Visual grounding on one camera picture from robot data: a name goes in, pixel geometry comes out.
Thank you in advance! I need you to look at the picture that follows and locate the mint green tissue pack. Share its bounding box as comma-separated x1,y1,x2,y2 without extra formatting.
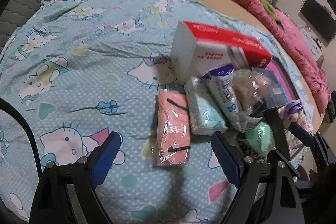
184,76,228,136

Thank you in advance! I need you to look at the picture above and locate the pink towel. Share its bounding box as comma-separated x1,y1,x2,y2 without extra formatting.
155,90,191,166

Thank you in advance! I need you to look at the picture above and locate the leopard print fabric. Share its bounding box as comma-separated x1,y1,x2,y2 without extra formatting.
236,134,273,164

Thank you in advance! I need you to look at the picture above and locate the beige bear purple bow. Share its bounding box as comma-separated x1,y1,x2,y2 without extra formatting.
278,100,313,133

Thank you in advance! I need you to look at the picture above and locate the brown plush in plastic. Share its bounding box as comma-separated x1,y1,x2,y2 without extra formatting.
232,69,272,115

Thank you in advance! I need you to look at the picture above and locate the blue white wipes packet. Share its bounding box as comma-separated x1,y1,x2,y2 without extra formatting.
202,64,261,132

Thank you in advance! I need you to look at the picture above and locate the Hello Kitty blue blanket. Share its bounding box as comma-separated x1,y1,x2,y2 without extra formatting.
1,0,314,223

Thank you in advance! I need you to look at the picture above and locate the red white tissue box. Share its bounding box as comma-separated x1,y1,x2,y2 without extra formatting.
170,21,272,84

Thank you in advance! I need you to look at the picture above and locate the white drawer cabinet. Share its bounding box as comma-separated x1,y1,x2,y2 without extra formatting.
299,27,324,68

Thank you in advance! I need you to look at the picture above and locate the pink quilt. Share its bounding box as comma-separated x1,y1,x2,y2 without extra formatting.
232,0,330,114

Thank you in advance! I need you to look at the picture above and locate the green cloth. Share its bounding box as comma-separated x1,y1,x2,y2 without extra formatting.
259,0,282,26

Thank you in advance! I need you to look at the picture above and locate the black wall television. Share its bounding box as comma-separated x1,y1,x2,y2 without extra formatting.
300,0,336,43

